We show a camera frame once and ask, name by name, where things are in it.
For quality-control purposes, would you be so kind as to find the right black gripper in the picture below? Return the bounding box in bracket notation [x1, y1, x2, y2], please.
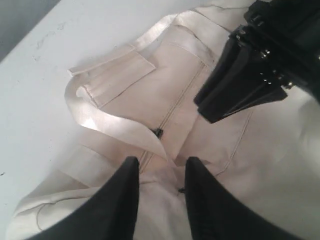
[194, 0, 320, 124]

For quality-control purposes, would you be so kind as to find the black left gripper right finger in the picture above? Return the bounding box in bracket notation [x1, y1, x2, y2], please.
[184, 156, 297, 240]

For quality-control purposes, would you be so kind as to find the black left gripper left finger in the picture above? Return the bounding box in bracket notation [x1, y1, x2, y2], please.
[32, 156, 140, 240]

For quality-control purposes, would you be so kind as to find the cream white duffel bag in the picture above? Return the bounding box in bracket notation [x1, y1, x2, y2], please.
[6, 0, 320, 240]

